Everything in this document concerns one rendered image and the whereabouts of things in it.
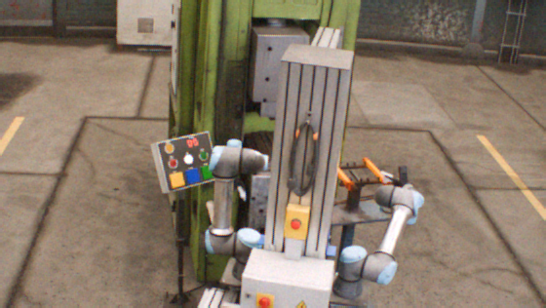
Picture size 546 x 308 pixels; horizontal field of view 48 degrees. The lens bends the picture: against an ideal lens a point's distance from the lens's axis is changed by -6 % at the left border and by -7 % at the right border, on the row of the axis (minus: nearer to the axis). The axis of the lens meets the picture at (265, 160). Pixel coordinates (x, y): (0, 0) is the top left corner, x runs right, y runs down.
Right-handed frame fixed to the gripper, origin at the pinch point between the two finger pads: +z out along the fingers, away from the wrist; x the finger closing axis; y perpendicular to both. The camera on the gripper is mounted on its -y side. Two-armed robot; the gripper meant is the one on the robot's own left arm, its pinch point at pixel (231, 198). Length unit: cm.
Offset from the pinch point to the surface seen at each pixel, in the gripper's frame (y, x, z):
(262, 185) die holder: -35.2, 11.1, 8.2
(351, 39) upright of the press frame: -75, 51, -78
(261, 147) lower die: -59, 5, -5
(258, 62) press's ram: -38, 3, -67
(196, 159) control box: -11.8, -24.1, -14.4
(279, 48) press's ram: -42, 13, -75
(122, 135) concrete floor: -248, -167, 94
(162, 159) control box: 2.1, -39.7, -18.3
